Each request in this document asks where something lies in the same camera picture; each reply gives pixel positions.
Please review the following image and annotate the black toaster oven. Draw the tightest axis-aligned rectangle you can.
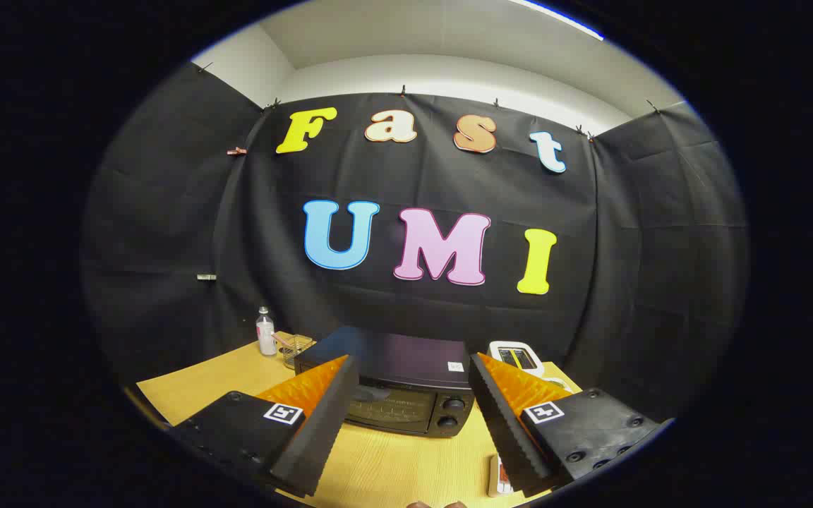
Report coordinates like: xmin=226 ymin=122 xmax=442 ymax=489
xmin=294 ymin=326 xmax=476 ymax=438

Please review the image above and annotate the clear plastic bottle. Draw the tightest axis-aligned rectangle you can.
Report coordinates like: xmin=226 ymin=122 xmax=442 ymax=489
xmin=256 ymin=306 xmax=277 ymax=356

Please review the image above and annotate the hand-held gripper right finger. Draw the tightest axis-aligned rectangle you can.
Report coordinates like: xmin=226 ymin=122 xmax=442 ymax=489
xmin=468 ymin=353 xmax=665 ymax=498

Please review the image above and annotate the clear glass cup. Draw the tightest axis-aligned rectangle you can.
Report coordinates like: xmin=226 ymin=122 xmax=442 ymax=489
xmin=272 ymin=333 xmax=314 ymax=369

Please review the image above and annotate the white ribbed tray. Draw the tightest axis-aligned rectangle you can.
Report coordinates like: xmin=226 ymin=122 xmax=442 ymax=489
xmin=488 ymin=454 xmax=515 ymax=498

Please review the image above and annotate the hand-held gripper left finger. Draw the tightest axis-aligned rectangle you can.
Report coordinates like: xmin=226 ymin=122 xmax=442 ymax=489
xmin=167 ymin=355 xmax=360 ymax=498

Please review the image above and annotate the white toaster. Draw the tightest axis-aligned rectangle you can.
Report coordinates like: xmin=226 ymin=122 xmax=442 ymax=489
xmin=489 ymin=341 xmax=546 ymax=378

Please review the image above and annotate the black backdrop cloth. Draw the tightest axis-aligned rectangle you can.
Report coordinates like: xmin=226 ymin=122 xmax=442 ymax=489
xmin=82 ymin=62 xmax=749 ymax=424

